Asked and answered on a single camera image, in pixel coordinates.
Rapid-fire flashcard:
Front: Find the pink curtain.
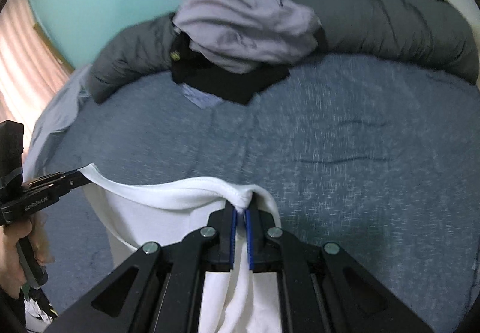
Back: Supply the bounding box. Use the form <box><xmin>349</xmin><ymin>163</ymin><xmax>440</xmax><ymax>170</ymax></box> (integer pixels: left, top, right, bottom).
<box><xmin>0</xmin><ymin>0</ymin><xmax>74</xmax><ymax>132</ymax></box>

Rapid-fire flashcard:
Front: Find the person left hand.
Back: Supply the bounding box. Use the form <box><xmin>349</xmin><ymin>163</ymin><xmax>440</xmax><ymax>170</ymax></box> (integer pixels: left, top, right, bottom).
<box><xmin>0</xmin><ymin>212</ymin><xmax>56</xmax><ymax>300</ymax></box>

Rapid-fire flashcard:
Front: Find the blue bed sheet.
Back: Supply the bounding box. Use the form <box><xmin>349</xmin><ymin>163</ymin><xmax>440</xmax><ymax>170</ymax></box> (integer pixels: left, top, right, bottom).
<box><xmin>44</xmin><ymin>55</ymin><xmax>479</xmax><ymax>332</ymax></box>

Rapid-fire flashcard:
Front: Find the light grey pillow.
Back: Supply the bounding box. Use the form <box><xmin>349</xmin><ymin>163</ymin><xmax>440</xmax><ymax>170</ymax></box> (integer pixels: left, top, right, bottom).
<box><xmin>23</xmin><ymin>64</ymin><xmax>91</xmax><ymax>181</ymax></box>

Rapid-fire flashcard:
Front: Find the black garment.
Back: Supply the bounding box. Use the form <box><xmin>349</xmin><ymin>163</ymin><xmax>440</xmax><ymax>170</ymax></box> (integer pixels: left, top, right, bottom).
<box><xmin>170</xmin><ymin>31</ymin><xmax>327</xmax><ymax>106</ymax></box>

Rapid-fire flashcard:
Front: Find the white long sleeve shirt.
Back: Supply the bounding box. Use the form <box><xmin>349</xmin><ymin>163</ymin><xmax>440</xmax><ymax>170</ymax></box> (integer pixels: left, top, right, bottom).
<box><xmin>80</xmin><ymin>164</ymin><xmax>281</xmax><ymax>332</ymax></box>

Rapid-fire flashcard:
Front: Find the white plastic bag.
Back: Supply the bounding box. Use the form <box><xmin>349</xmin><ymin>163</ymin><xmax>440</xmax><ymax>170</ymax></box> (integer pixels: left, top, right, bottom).
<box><xmin>24</xmin><ymin>299</ymin><xmax>59</xmax><ymax>333</ymax></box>

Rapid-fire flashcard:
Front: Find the light blue checked cloth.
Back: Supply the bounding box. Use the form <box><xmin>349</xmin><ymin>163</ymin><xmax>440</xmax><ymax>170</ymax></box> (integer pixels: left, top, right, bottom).
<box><xmin>181</xmin><ymin>84</ymin><xmax>224</xmax><ymax>109</ymax></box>

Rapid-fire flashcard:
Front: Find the dark grey rolled duvet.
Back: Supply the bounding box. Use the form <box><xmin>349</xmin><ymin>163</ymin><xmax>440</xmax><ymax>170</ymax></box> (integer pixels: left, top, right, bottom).
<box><xmin>86</xmin><ymin>0</ymin><xmax>479</xmax><ymax>103</ymax></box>

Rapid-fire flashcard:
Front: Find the grey lilac garment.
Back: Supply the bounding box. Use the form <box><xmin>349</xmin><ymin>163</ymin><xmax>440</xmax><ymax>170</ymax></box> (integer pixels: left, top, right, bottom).
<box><xmin>172</xmin><ymin>0</ymin><xmax>321</xmax><ymax>74</ymax></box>

